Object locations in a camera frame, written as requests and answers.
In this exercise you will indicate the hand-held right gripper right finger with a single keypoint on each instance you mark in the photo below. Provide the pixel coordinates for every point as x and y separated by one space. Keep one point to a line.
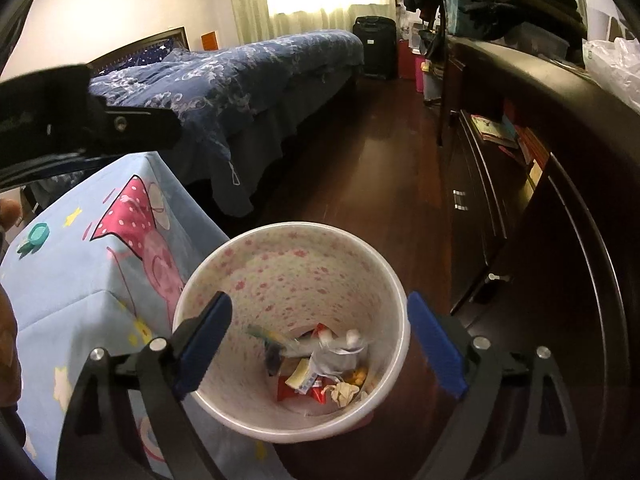
440 350

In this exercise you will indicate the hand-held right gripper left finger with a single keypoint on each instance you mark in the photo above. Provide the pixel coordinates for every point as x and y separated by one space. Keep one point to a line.
205 345

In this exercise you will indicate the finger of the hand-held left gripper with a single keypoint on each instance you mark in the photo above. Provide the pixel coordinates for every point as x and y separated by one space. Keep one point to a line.
60 167
140 127

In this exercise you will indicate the red snack packet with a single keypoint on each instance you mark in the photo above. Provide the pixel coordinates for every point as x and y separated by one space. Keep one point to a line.
290 391

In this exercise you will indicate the white paper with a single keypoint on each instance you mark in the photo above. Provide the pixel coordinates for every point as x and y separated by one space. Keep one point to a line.
335 357

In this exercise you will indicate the beige wrapper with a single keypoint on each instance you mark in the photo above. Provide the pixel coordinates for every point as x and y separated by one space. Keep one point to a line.
343 393

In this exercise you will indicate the white pink-flowered bin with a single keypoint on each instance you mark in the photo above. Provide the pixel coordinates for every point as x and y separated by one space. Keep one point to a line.
300 270

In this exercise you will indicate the bed with blue floral duvet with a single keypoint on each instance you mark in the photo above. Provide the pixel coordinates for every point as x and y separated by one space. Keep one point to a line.
240 80

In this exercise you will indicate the orange wooden board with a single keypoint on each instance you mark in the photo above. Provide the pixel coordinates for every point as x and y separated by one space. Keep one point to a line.
209 41

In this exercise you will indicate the pale green curtain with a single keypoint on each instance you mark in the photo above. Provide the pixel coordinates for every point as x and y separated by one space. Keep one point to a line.
250 0

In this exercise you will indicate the dark wooden cabinet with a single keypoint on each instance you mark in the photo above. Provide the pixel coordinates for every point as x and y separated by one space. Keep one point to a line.
565 210

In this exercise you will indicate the row of books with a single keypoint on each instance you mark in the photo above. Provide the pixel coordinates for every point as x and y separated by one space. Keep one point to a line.
500 132

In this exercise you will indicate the black suitcase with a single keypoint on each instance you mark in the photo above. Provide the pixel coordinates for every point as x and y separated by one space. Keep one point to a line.
375 50

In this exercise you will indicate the red container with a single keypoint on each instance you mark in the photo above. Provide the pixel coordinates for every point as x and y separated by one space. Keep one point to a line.
406 60

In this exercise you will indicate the white plastic bag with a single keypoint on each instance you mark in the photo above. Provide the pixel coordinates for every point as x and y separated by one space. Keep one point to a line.
615 70

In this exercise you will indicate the stack of folded dark clothes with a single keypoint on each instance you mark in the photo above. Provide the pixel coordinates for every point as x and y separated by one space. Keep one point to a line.
515 0

